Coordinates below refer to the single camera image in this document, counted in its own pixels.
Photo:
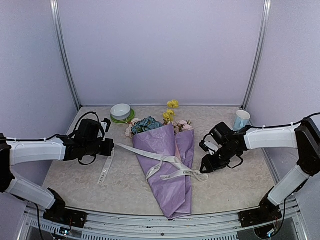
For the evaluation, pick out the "front aluminium rail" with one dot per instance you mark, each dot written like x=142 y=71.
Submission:
x=111 y=226

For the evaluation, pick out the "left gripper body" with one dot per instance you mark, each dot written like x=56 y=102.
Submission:
x=106 y=151

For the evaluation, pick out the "pink fake rose bunch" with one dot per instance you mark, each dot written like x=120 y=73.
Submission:
x=128 y=131

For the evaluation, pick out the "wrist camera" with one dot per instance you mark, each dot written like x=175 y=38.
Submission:
x=105 y=124
x=209 y=147

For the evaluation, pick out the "aluminium frame post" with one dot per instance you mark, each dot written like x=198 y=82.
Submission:
x=54 y=5
x=258 y=53

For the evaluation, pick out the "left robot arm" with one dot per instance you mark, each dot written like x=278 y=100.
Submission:
x=87 y=139

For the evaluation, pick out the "left aluminium frame post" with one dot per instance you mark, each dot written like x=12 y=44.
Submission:
x=54 y=5

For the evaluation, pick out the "right aluminium frame post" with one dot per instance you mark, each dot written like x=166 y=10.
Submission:
x=258 y=53

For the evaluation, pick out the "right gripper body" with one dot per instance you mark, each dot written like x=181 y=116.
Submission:
x=221 y=161

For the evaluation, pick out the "yellow fake flower stem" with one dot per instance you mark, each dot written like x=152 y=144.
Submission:
x=169 y=115

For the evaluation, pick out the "green plate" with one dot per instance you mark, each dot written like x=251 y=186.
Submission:
x=124 y=121

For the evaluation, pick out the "purple wrapping paper sheet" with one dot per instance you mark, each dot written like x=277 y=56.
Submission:
x=174 y=196

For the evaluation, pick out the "blue fake flower bunch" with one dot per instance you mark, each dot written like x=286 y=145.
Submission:
x=145 y=125

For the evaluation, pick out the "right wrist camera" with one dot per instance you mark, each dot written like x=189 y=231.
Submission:
x=209 y=147

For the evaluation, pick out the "clear printed cellophane wrap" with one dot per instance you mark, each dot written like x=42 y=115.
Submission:
x=183 y=170

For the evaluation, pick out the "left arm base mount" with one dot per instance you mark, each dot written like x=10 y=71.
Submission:
x=68 y=217

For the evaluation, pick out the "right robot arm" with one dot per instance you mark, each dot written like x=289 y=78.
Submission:
x=302 y=136

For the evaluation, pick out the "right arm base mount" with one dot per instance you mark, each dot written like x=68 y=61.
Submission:
x=257 y=216

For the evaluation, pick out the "white ceramic bowl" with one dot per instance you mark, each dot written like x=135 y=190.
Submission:
x=120 y=111

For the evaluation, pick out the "light blue mug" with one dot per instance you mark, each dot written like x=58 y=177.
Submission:
x=241 y=120

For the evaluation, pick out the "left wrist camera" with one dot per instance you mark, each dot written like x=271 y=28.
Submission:
x=105 y=124

